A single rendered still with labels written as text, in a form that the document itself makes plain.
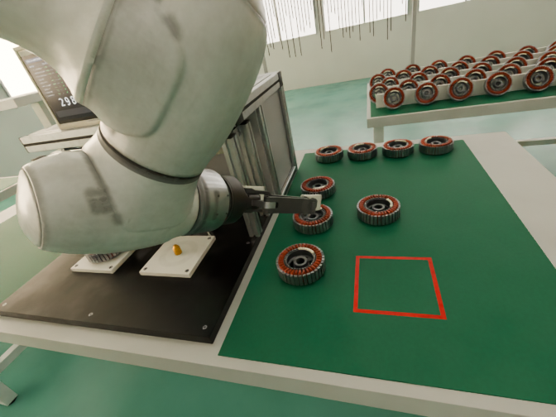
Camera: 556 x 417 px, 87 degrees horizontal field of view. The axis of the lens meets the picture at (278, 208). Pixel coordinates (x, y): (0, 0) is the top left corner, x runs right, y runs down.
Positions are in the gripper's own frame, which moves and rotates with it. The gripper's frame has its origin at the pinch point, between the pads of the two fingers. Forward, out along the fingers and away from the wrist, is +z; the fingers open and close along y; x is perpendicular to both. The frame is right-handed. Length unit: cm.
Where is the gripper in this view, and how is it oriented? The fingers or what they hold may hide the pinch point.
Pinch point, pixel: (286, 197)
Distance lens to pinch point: 59.0
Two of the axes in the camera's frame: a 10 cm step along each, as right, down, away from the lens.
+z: 5.7, -0.5, 8.2
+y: 8.2, 1.6, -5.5
